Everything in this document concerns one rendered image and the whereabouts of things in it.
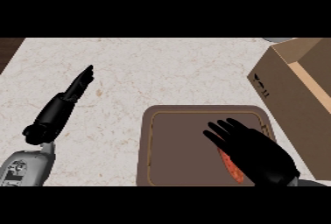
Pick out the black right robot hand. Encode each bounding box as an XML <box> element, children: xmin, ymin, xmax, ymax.
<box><xmin>201</xmin><ymin>117</ymin><xmax>301</xmax><ymax>187</ymax></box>

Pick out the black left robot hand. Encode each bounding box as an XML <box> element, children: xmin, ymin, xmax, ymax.
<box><xmin>22</xmin><ymin>64</ymin><xmax>96</xmax><ymax>146</ymax></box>

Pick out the orange sweet potato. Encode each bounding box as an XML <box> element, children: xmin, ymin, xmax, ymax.
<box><xmin>215</xmin><ymin>147</ymin><xmax>245</xmax><ymax>185</ymax></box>

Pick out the brown tray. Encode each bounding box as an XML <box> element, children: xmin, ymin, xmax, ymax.
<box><xmin>136</xmin><ymin>104</ymin><xmax>277</xmax><ymax>187</ymax></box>

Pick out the brown cardboard box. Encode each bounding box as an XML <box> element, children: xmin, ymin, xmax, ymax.
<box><xmin>245</xmin><ymin>37</ymin><xmax>331</xmax><ymax>182</ymax></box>

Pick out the grey round object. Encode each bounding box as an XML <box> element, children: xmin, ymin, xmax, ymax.
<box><xmin>263</xmin><ymin>37</ymin><xmax>295</xmax><ymax>44</ymax></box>

